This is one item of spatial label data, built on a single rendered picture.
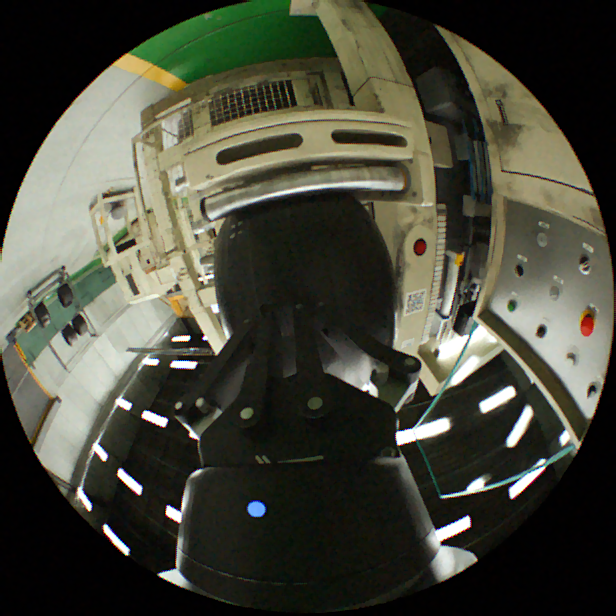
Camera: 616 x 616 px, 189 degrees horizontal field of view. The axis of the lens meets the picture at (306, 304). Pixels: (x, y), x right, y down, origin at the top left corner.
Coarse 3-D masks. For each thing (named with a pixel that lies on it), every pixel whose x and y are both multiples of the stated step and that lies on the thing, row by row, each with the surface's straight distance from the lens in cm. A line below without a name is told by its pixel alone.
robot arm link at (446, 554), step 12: (444, 552) 8; (456, 552) 7; (468, 552) 7; (432, 564) 7; (444, 564) 7; (456, 564) 6; (468, 564) 6; (168, 576) 8; (180, 576) 8; (420, 576) 7; (432, 576) 6; (444, 576) 6; (192, 588) 7; (408, 588) 6; (420, 588) 6; (372, 600) 5; (384, 600) 6
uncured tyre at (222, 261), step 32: (224, 224) 34; (256, 224) 28; (288, 224) 27; (320, 224) 27; (352, 224) 27; (224, 256) 28; (256, 256) 25; (288, 256) 24; (320, 256) 24; (352, 256) 25; (384, 256) 29; (224, 288) 27; (256, 288) 24; (320, 288) 23; (352, 288) 24; (384, 288) 26; (224, 320) 29; (256, 320) 24; (352, 320) 25; (384, 320) 27; (288, 352) 25; (320, 352) 26; (352, 384) 33
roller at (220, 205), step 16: (288, 176) 30; (304, 176) 30; (320, 176) 30; (336, 176) 31; (352, 176) 31; (368, 176) 32; (384, 176) 34; (400, 176) 36; (224, 192) 31; (240, 192) 30; (256, 192) 29; (272, 192) 29; (288, 192) 29; (304, 192) 30; (320, 192) 31; (336, 192) 32; (208, 208) 31; (224, 208) 30; (240, 208) 30
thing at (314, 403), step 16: (304, 304) 16; (304, 320) 13; (304, 336) 12; (304, 352) 9; (304, 368) 9; (320, 368) 8; (304, 384) 8; (320, 384) 7; (304, 400) 7; (320, 400) 7; (304, 416) 7; (320, 416) 7
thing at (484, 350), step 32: (480, 352) 71; (448, 384) 90; (480, 384) 76; (512, 384) 67; (448, 416) 98; (480, 416) 82; (512, 416) 72; (544, 416) 67; (448, 448) 109; (480, 448) 90; (512, 448) 79; (544, 448) 73; (448, 480) 124; (480, 480) 101; (512, 480) 86
